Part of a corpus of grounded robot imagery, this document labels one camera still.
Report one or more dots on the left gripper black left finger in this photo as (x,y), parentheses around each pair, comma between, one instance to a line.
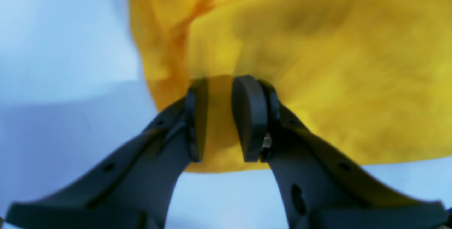
(132,187)

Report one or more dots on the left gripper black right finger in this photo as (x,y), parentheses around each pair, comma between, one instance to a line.
(321,188)

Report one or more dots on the orange T-shirt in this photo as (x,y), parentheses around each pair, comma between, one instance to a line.
(371,77)

